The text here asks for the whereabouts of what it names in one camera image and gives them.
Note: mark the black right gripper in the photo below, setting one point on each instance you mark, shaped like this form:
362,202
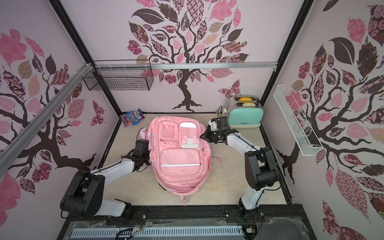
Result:
211,135

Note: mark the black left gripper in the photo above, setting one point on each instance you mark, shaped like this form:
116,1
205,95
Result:
148,163

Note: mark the pink backpack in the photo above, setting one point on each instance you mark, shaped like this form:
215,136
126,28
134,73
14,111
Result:
181,160

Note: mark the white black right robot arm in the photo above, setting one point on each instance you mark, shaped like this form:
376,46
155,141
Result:
261,170

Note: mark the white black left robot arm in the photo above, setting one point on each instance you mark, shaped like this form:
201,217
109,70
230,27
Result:
85,194

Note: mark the mint green toaster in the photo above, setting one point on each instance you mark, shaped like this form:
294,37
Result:
244,111

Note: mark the blue M&M's candy bag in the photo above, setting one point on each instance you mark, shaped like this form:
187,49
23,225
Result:
131,120

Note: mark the pink red candy bag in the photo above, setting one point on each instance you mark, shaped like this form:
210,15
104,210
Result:
123,119

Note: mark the aluminium rail back wall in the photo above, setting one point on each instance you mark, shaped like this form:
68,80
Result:
195,65

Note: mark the aluminium rail wall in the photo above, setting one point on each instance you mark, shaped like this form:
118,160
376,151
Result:
14,149
195,65

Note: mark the black wire basket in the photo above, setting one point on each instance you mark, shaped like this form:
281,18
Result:
130,75

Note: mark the white wire shelf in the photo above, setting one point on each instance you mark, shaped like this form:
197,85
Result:
290,104

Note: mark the white slotted cable duct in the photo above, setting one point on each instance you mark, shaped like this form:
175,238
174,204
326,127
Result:
157,233

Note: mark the aluminium rail left wall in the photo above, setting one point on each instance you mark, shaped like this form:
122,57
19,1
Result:
14,149

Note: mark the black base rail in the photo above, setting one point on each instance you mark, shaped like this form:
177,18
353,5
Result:
230,213

